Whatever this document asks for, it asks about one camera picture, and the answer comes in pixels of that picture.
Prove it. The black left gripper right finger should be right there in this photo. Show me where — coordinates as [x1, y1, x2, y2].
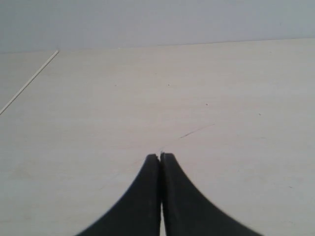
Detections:
[160, 152, 259, 236]

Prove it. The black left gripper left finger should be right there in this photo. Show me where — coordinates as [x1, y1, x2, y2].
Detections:
[78, 154, 161, 236]

